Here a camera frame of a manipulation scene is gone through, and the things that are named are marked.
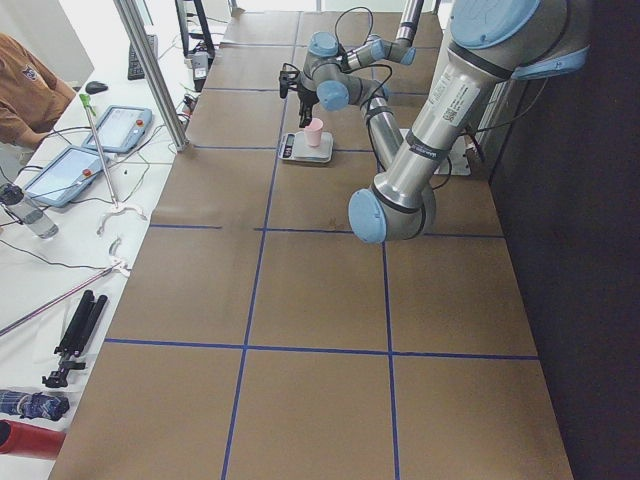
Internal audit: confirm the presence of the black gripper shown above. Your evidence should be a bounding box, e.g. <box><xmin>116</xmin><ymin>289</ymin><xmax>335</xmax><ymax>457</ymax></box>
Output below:
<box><xmin>297</xmin><ymin>74</ymin><xmax>318</xmax><ymax>128</ymax></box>

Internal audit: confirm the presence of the pink paper cup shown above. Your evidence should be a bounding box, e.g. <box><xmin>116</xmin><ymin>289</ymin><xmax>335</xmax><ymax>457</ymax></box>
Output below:
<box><xmin>303</xmin><ymin>118</ymin><xmax>324</xmax><ymax>148</ymax></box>

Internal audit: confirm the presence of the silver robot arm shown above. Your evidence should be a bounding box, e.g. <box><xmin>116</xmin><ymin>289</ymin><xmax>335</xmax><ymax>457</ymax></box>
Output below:
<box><xmin>348</xmin><ymin>1</ymin><xmax>593</xmax><ymax>243</ymax></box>
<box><xmin>279</xmin><ymin>1</ymin><xmax>423</xmax><ymax>128</ymax></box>

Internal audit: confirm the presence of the digital kitchen scale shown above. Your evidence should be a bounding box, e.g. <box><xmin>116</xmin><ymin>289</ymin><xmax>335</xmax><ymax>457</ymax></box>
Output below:
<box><xmin>278</xmin><ymin>131</ymin><xmax>334</xmax><ymax>164</ymax></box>

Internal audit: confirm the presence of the black keyboard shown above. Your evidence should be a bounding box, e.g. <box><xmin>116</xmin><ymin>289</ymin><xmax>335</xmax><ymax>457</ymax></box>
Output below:
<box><xmin>127</xmin><ymin>34</ymin><xmax>158</xmax><ymax>80</ymax></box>

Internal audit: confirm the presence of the far teach pendant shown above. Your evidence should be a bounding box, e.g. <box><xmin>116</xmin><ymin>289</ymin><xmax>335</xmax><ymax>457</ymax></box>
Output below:
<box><xmin>94</xmin><ymin>105</ymin><xmax>153</xmax><ymax>154</ymax></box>

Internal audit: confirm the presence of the teach pendant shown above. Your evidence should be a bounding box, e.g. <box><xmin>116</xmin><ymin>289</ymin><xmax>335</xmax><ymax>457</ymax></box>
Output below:
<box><xmin>94</xmin><ymin>105</ymin><xmax>153</xmax><ymax>154</ymax></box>
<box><xmin>23</xmin><ymin>146</ymin><xmax>102</xmax><ymax>207</ymax></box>

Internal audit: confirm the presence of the black computer mouse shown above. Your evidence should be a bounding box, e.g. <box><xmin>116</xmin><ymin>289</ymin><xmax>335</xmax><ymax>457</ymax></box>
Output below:
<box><xmin>85</xmin><ymin>81</ymin><xmax>109</xmax><ymax>95</ymax></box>

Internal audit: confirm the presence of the long reacher grabber stick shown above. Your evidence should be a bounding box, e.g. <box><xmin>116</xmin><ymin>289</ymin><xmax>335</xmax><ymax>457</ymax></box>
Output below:
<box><xmin>79</xmin><ymin>93</ymin><xmax>147</xmax><ymax>236</ymax></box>

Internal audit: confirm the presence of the near teach pendant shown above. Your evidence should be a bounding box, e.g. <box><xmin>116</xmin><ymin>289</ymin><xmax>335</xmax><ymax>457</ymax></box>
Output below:
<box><xmin>23</xmin><ymin>146</ymin><xmax>102</xmax><ymax>207</ymax></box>

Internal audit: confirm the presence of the person in orange shirt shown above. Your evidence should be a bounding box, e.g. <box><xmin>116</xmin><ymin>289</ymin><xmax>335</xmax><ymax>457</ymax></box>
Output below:
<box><xmin>1</xmin><ymin>33</ymin><xmax>76</xmax><ymax>151</ymax></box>

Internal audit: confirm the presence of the black folded tripod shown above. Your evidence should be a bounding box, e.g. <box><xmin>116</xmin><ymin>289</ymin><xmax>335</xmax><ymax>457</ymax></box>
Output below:
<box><xmin>42</xmin><ymin>290</ymin><xmax>108</xmax><ymax>388</ymax></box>

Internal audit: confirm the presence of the clear water bottle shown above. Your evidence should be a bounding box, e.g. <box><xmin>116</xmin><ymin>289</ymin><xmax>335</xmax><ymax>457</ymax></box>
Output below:
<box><xmin>1</xmin><ymin>183</ymin><xmax>59</xmax><ymax>239</ymax></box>

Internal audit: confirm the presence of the blue folded umbrella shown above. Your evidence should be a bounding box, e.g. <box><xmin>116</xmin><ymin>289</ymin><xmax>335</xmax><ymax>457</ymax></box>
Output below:
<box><xmin>1</xmin><ymin>390</ymin><xmax>70</xmax><ymax>421</ymax></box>

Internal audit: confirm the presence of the red cylinder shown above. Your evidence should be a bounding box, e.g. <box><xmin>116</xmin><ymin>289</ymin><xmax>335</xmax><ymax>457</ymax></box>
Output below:
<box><xmin>1</xmin><ymin>420</ymin><xmax>66</xmax><ymax>460</ymax></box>

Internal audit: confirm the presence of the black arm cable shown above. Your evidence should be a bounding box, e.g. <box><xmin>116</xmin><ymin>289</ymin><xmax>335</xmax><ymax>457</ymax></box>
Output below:
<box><xmin>333</xmin><ymin>6</ymin><xmax>396</xmax><ymax>101</ymax></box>

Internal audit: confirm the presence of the aluminium frame post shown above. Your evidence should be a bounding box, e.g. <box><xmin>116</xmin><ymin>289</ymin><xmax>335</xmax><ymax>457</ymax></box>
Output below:
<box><xmin>114</xmin><ymin>0</ymin><xmax>189</xmax><ymax>152</ymax></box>

